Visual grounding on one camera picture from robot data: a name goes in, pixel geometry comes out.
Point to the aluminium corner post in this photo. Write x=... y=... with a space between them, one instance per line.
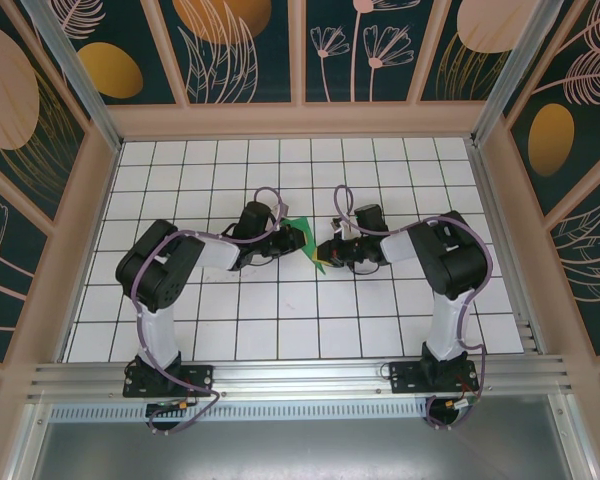
x=77 y=80
x=515 y=75

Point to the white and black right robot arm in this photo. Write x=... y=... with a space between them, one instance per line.
x=447 y=327

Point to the grey metal sheet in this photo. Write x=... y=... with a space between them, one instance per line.
x=300 y=450

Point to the yellow power connector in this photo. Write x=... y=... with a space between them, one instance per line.
x=452 y=404
x=182 y=403

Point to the aluminium side strut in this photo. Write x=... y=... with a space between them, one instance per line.
x=575 y=450
x=27 y=450

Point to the aluminium side rail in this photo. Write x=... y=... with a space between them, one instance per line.
x=505 y=250

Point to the long aluminium base rail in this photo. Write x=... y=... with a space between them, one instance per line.
x=300 y=375

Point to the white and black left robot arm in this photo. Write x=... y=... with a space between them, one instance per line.
x=159 y=332

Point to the green paper sheet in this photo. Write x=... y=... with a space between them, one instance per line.
x=302 y=222

